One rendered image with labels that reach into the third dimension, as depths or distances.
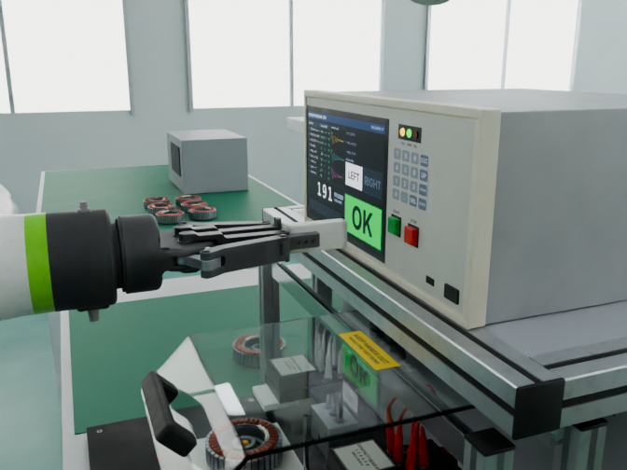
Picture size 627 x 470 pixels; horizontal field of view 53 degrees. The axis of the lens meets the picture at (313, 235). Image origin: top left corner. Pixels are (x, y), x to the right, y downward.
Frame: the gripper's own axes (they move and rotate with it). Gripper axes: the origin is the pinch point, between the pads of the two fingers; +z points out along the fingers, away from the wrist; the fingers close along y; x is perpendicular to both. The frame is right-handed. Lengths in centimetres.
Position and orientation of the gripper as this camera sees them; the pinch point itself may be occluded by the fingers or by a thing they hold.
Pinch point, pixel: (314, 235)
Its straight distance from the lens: 67.5
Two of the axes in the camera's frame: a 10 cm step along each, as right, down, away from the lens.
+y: 3.6, 2.5, -9.0
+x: 0.0, -9.6, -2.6
